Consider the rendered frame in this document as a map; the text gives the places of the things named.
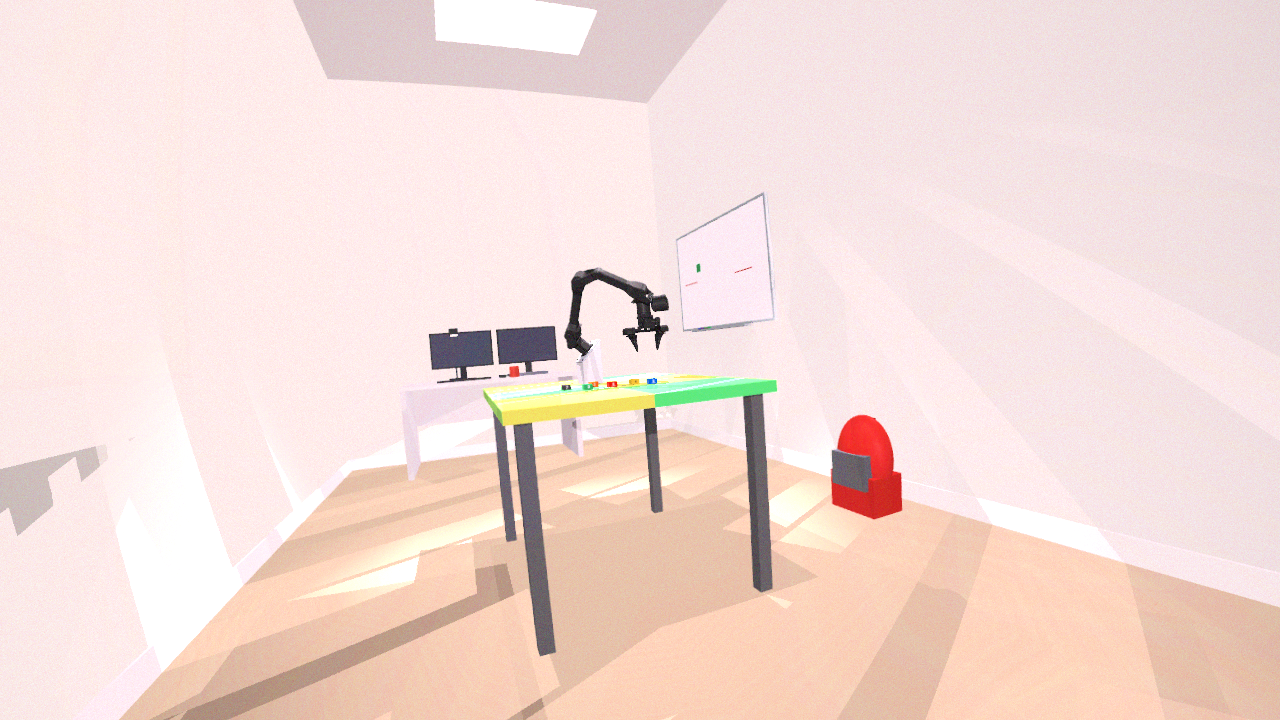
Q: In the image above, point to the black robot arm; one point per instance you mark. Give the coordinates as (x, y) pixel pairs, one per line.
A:
(635, 289)

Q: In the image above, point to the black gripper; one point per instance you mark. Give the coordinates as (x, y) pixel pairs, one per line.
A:
(630, 332)

